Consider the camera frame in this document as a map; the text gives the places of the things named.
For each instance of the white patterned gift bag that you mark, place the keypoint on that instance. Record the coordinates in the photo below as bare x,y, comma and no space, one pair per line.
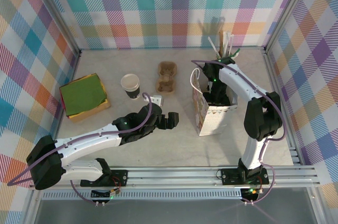
214,122

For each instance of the brown pulp cup carrier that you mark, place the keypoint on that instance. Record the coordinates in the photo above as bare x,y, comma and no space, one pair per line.
165,78

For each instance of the stack of coloured napkins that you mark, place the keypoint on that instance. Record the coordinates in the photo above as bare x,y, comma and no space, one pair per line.
89,115

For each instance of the green paper napkin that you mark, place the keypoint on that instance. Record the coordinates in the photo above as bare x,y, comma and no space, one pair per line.
82,94

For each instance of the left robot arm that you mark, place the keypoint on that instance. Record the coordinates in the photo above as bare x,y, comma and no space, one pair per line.
82,142

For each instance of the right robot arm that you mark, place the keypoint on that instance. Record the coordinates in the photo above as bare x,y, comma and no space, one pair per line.
237,81

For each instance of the black paper coffee cup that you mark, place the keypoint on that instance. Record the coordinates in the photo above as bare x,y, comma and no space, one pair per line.
133,94

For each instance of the open white paper cup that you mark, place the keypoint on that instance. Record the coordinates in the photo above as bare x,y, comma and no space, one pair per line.
130,81

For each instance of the green white stick packet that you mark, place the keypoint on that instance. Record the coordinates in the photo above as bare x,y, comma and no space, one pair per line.
235,52

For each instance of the wooden stir stick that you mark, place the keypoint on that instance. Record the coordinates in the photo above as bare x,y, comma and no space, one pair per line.
220,41

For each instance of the red paper napkin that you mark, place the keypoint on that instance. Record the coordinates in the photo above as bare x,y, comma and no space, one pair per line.
63,102

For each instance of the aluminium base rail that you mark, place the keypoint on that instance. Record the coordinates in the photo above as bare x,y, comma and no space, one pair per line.
171,179

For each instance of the aluminium side rail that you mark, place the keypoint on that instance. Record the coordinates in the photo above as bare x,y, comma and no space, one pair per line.
75,68
272,76

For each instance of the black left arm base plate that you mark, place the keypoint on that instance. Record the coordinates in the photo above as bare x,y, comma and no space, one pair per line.
118,177

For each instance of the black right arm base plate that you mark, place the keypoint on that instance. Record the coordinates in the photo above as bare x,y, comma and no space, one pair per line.
229,176

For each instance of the aluminium frame post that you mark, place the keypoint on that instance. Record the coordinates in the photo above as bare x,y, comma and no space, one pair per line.
287,10
59,15

